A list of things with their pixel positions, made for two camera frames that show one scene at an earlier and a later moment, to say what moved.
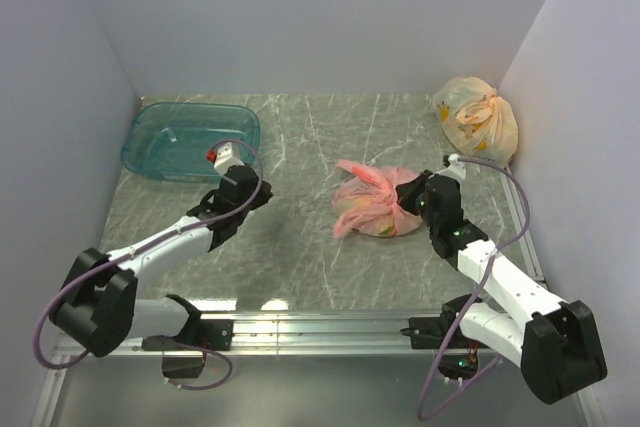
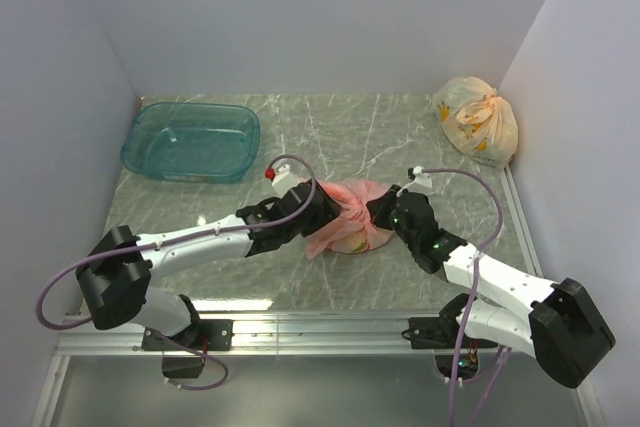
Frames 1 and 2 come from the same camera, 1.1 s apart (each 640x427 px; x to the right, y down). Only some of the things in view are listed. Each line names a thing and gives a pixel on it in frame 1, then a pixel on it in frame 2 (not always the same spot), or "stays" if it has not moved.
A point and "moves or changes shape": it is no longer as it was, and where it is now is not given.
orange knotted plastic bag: (475, 120) stays
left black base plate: (208, 333) stays
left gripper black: (265, 193) to (327, 212)
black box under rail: (182, 367) stays
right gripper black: (406, 192) to (378, 208)
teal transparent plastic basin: (171, 141) stays
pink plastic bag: (366, 201) moves or changes shape
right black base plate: (429, 333) stays
